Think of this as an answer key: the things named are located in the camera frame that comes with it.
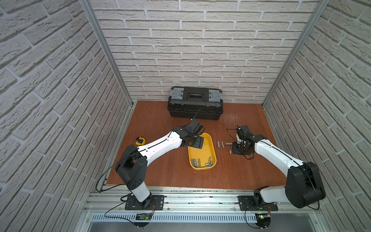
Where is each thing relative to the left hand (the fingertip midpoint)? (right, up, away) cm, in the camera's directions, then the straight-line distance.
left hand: (199, 140), depth 85 cm
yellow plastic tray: (+4, -12, +5) cm, 14 cm away
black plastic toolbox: (-2, +24, +13) cm, 28 cm away
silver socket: (+14, -4, +10) cm, 18 cm away
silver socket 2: (+16, -4, +10) cm, 20 cm away
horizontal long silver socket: (+20, -3, +7) cm, 21 cm away
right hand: (+24, -7, +3) cm, 25 cm away
